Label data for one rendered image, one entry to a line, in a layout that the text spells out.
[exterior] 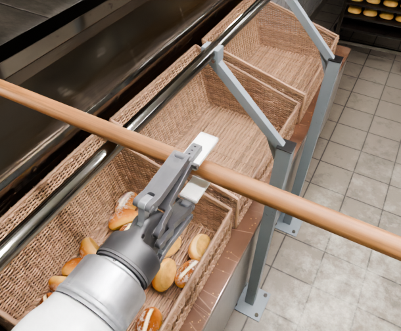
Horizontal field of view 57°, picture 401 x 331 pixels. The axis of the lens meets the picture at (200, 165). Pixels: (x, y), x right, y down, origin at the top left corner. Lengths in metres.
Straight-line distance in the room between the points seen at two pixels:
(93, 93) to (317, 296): 1.29
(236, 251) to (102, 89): 0.64
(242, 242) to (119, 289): 0.83
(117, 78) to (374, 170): 1.67
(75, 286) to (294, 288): 1.48
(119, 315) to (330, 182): 1.92
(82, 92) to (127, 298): 0.78
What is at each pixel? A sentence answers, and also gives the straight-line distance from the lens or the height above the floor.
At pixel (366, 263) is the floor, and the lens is 2.00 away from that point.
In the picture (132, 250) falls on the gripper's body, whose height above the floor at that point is 1.23.
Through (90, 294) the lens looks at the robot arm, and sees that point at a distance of 0.42.
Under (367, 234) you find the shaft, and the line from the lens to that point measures 0.53.
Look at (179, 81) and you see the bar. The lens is 0.78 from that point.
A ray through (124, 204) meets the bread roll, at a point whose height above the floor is 0.64.
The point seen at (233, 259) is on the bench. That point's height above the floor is 0.58.
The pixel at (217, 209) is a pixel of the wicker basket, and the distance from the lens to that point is 1.13.
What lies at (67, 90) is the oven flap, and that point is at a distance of 1.09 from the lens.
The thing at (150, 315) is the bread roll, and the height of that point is 0.64.
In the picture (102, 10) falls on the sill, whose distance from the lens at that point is 1.13.
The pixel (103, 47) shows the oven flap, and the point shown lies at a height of 1.05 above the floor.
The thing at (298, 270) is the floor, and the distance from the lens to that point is 1.87.
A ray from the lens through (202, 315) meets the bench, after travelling 1.10.
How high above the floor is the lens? 1.61
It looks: 47 degrees down
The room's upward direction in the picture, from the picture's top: straight up
